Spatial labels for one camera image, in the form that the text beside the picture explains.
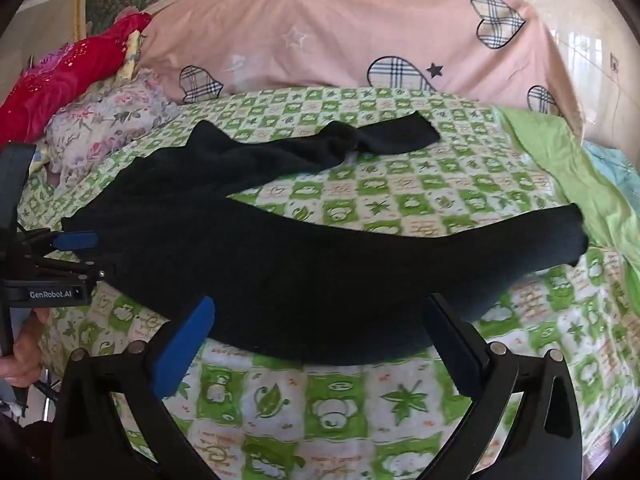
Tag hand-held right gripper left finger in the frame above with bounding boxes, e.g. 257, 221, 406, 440
50, 295, 221, 480

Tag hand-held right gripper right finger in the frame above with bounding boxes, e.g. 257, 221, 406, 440
421, 292, 586, 480

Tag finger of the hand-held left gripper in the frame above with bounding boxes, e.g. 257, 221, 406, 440
17, 230, 99, 254
30, 256, 117, 287

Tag black pants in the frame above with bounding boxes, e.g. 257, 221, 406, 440
60, 111, 590, 367

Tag person's left hand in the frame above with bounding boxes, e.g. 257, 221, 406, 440
0, 307, 52, 389

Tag red sequined blanket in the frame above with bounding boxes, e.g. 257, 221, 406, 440
0, 12, 153, 148

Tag floral pillow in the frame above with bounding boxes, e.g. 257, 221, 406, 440
42, 67, 178, 191

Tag green patterned bed sheet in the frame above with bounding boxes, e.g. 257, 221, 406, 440
15, 85, 640, 480

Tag light green cloth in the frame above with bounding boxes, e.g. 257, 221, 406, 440
495, 105, 640, 271

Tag light blue cloth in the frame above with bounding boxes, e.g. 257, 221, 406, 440
582, 140, 640, 211

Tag pink heart-print quilt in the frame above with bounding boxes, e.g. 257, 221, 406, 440
135, 0, 586, 141

